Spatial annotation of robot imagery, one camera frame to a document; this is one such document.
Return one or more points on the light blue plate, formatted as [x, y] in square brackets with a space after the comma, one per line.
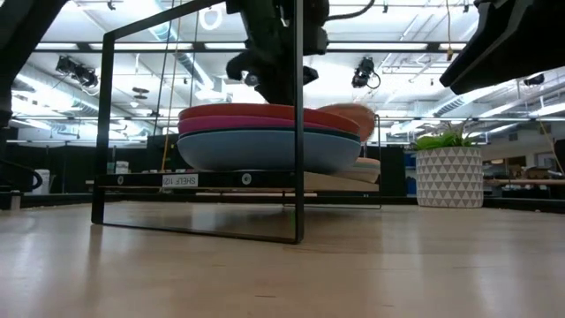
[265, 152]

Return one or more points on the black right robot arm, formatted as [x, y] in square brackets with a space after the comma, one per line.
[507, 44]

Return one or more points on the succulent in white patterned pot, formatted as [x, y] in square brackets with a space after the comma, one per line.
[450, 176]

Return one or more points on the orange plate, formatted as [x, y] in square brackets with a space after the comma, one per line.
[265, 111]

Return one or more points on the magenta plate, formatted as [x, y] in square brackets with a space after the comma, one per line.
[220, 124]

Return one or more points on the black ceiling spotlight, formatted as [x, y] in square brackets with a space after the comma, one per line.
[364, 70]
[77, 70]

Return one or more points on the white bucket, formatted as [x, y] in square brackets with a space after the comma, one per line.
[42, 181]

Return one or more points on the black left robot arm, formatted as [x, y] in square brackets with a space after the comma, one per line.
[22, 35]

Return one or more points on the black aluminium table frame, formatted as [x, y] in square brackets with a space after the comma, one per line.
[521, 203]

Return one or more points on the pale pink plate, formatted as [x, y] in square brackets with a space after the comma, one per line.
[370, 171]

